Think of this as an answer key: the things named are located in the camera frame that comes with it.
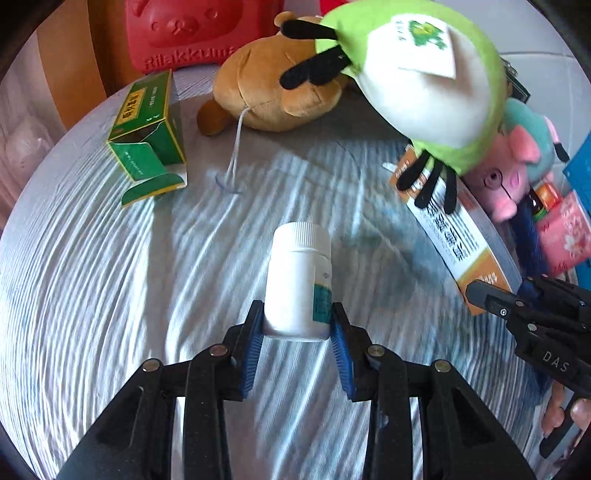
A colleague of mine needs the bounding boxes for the small orange box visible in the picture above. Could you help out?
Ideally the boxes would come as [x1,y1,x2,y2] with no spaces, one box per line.
[536,182,566,213]

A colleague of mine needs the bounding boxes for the person's right hand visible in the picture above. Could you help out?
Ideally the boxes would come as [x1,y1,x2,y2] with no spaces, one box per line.
[541,384,591,444]

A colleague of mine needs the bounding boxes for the dark blue fuzzy toy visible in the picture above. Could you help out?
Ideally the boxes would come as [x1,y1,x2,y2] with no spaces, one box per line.
[510,203,552,296]

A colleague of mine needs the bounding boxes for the brown plush bear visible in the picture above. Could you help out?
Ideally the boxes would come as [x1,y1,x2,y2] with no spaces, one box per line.
[196,11,352,195]

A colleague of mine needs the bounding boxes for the white pill bottle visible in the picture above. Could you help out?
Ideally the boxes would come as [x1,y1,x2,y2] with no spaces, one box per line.
[262,222,333,342]

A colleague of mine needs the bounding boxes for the green and white plush toy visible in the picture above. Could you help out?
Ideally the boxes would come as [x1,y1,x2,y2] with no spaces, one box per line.
[279,0,511,217]

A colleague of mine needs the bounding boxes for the brown glass bottle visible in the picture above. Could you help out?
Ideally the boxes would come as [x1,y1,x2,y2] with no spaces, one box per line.
[526,185,549,227]

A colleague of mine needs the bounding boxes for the pink pig plush toy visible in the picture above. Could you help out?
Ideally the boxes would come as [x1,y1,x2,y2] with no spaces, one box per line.
[462,99,571,222]

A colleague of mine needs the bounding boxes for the pale pink bedding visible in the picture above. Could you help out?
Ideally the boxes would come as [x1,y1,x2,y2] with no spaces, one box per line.
[0,65,70,232]

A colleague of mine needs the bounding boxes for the red bear-embossed bag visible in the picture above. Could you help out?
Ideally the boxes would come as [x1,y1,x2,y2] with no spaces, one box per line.
[124,0,283,75]

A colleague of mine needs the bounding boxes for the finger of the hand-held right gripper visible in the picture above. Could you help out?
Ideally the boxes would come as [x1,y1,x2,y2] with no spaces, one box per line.
[465,280,533,325]
[519,275,591,320]

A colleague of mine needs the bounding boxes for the wooden wall trim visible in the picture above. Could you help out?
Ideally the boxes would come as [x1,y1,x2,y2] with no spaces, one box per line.
[37,0,130,134]

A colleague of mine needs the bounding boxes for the orange and white medicine box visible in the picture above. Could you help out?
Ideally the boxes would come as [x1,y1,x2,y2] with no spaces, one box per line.
[383,143,525,317]

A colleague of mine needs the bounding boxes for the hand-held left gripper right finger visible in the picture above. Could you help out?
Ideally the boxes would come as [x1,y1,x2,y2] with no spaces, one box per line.
[330,302,539,480]

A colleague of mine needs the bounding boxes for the open green cardboard box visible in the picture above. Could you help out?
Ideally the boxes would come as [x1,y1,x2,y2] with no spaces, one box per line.
[107,69,189,208]

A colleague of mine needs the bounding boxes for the black tag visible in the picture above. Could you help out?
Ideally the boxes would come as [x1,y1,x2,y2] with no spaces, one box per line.
[503,58,529,102]

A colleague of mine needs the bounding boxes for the pink floral packet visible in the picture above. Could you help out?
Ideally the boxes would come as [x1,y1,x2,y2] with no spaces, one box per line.
[536,191,591,278]

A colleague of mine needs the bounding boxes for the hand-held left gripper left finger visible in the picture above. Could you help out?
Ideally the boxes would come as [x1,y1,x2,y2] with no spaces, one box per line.
[55,300,266,480]

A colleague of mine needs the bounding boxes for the grey striped bed sheet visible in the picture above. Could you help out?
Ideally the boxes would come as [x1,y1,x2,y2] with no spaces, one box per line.
[0,65,573,480]

